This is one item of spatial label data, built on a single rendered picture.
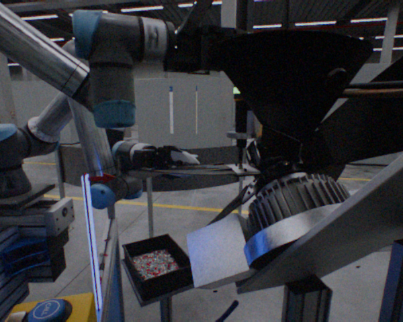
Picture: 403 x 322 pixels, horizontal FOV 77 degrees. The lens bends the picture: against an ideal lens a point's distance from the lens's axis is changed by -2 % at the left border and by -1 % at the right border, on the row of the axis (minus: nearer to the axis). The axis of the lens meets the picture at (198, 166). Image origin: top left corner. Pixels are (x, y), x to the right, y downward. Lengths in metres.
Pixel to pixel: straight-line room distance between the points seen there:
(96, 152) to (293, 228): 0.54
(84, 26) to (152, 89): 6.52
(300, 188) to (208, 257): 0.26
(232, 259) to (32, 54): 0.57
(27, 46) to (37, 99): 10.38
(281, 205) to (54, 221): 0.73
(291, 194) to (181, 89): 6.31
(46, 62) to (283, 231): 0.53
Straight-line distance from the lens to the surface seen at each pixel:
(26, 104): 11.32
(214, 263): 0.62
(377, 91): 0.51
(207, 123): 6.58
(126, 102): 0.47
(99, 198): 0.76
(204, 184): 2.50
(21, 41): 0.60
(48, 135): 1.07
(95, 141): 0.76
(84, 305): 0.41
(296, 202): 0.51
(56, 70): 0.59
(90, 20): 0.49
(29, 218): 1.02
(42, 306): 0.41
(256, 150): 0.63
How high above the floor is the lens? 1.33
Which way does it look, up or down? 13 degrees down
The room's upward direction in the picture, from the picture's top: straight up
